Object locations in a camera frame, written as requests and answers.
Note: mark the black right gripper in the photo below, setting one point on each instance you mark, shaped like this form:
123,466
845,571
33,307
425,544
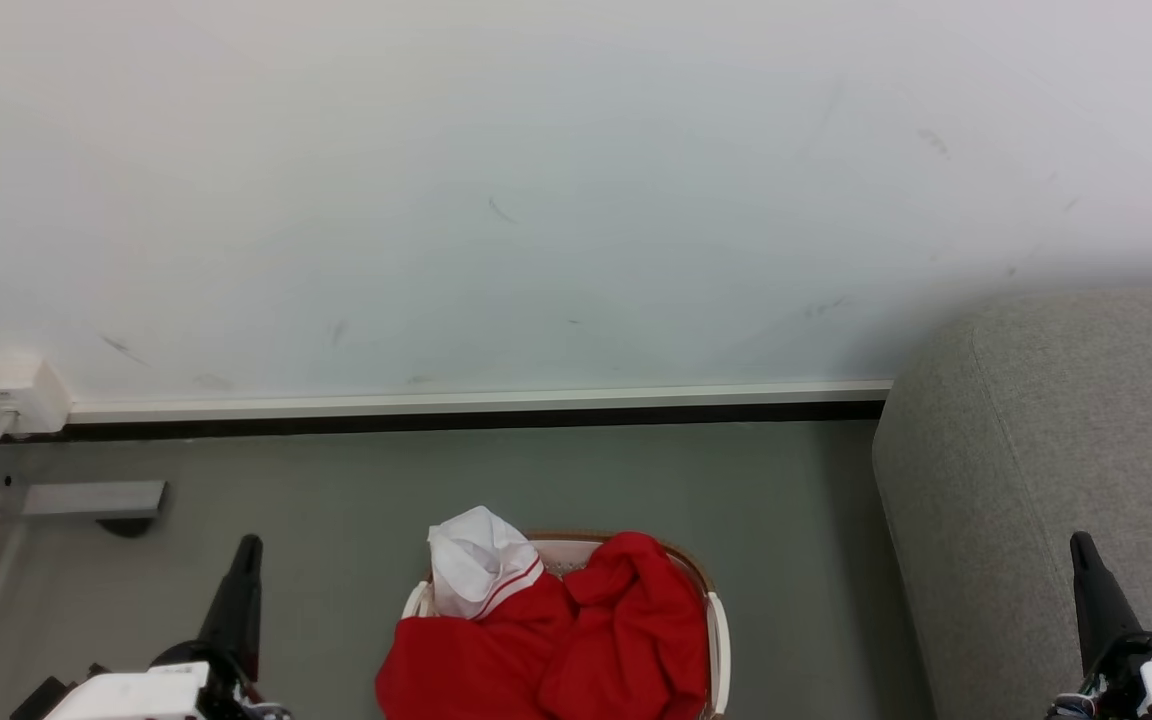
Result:
1136,680

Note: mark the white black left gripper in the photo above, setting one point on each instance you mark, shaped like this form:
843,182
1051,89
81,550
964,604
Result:
136,695

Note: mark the red and white garment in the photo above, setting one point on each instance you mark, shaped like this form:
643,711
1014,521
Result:
466,660
636,630

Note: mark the grey fabric sofa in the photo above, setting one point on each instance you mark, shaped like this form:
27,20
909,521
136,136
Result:
1036,450

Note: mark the white and black baseboard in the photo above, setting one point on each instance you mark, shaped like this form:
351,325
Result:
476,402

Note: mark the white wicker laundry basket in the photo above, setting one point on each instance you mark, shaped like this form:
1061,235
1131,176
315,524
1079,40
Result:
719,650

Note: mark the black round frame foot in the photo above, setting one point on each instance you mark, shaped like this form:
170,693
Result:
126,526

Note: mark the white wall socket box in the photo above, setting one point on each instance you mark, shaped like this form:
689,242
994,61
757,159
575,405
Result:
11,390

